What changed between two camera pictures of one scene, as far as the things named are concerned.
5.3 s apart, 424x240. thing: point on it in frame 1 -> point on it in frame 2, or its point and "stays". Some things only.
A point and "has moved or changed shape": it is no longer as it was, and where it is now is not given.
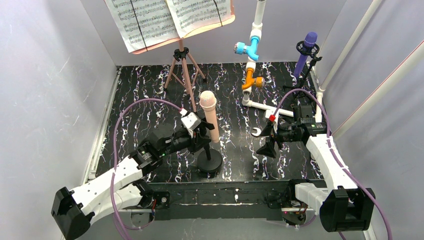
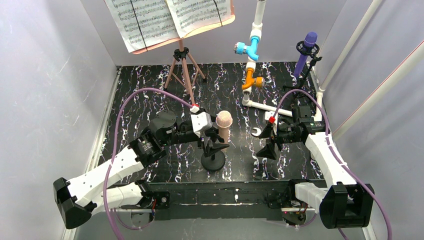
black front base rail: x=240 y=200 stays
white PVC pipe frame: x=256 y=31 stays
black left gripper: x=200 y=134 -> x=205 y=138
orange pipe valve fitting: x=258 y=81 stays
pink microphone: x=208 y=101 -> x=224 y=120
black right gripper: x=275 y=134 stays
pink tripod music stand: x=179 y=53 stays
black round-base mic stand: x=209 y=160 has moved or changed shape
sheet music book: x=147 y=24 stays
